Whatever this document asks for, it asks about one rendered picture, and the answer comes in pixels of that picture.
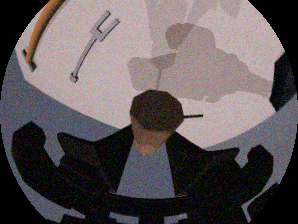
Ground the grey forked hook tool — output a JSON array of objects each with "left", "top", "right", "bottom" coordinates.
[{"left": 69, "top": 11, "right": 118, "bottom": 84}]

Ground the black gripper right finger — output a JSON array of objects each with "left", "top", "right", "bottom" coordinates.
[{"left": 165, "top": 132, "right": 241, "bottom": 196}]

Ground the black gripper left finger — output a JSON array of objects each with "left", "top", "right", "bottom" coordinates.
[{"left": 57, "top": 125, "right": 134, "bottom": 193}]

